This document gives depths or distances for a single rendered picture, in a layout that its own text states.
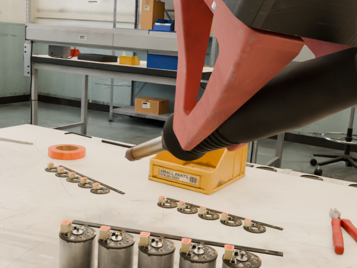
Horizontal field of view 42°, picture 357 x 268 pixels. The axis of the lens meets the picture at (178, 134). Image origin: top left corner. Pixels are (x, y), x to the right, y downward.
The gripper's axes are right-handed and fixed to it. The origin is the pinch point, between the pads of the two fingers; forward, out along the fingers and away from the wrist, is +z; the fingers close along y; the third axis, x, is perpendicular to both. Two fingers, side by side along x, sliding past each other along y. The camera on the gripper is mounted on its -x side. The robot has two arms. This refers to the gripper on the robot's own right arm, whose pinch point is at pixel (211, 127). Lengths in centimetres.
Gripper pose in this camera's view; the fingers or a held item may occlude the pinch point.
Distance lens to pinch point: 20.3
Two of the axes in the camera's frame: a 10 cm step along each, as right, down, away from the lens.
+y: -8.7, -0.4, -4.9
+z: -3.7, 7.2, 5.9
